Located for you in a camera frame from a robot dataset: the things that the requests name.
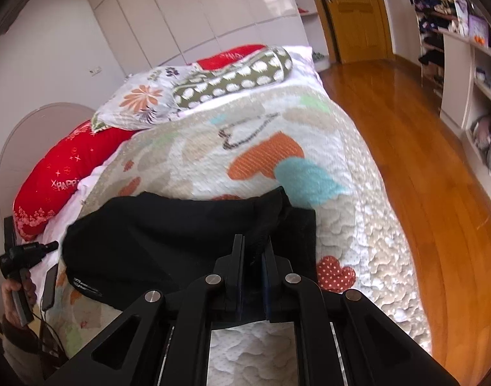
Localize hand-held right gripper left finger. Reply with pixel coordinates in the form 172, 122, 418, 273
44, 234, 245, 386

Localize person's left hand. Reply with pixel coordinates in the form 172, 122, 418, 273
1, 271, 38, 326

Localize black flat device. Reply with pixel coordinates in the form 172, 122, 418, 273
41, 264, 60, 311

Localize heart patterned quilt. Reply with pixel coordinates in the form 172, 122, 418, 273
54, 57, 433, 386

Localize large red pillow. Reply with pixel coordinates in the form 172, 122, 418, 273
13, 119, 138, 243

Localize black pants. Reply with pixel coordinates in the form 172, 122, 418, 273
62, 186, 318, 329

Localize floral white pillow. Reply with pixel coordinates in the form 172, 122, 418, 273
91, 64, 215, 134

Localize small red pillow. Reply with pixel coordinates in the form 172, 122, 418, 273
196, 44, 267, 71

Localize wooden door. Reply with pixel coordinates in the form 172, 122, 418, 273
311, 0, 393, 64

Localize black cable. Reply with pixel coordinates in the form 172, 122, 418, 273
28, 308, 63, 360

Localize glossy white wardrobe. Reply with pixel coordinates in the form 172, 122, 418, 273
81, 0, 323, 78

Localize pile of dark clothes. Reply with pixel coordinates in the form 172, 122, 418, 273
408, 0, 471, 66

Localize purple box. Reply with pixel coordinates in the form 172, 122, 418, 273
468, 14, 490, 46

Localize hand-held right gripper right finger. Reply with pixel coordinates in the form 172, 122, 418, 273
263, 246, 462, 386

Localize grey plush bundle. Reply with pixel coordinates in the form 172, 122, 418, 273
470, 114, 491, 178

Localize person's left forearm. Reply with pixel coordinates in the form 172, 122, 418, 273
1, 314, 71, 386

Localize white shelf unit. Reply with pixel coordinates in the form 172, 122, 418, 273
420, 27, 491, 196

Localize beige rounded headboard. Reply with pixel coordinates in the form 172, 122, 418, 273
0, 102, 98, 228

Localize white bed sheet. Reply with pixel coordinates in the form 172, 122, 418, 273
289, 45, 323, 86

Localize green dotted bolster pillow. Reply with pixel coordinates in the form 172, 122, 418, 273
172, 46, 293, 112

